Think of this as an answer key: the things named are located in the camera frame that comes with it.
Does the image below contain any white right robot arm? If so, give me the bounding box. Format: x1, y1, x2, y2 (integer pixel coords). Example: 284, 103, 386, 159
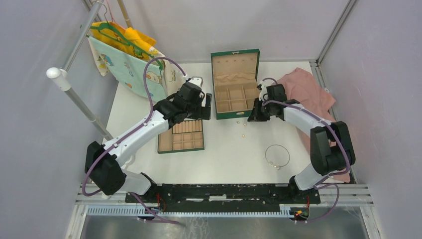
248, 82, 356, 203

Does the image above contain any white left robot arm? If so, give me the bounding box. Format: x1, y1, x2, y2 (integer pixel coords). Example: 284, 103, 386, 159
82, 77, 212, 203

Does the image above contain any green jewelry tray insert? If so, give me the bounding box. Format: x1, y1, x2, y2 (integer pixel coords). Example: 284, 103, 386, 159
157, 119, 205, 154

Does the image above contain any green jewelry box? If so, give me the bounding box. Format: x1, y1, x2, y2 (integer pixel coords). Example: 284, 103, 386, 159
211, 49, 260, 120

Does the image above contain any pink crumpled garment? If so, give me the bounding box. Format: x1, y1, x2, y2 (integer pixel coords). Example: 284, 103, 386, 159
276, 67, 351, 184

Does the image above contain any white cartoon print garment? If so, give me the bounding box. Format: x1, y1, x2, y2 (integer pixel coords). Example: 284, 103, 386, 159
89, 46, 188, 101

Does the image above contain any mint cartoon print garment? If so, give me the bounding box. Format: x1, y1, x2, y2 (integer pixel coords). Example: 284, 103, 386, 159
88, 36, 168, 102

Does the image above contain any green clothes hanger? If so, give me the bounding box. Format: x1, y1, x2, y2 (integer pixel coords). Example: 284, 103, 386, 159
90, 21, 165, 71

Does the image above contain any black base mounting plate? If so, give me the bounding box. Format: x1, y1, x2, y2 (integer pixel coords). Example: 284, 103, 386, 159
140, 184, 321, 213

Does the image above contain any yellow garment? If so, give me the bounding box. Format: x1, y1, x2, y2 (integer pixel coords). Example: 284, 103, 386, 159
91, 21, 161, 61

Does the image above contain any metal clothes rack pole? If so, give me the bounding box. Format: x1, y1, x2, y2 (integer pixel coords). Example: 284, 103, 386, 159
46, 0, 112, 139

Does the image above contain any aluminium frame rail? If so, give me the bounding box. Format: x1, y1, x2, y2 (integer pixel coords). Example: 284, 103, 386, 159
310, 0, 358, 93

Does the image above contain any silver bangle bracelet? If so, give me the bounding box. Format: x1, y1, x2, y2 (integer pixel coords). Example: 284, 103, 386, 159
265, 144, 291, 170

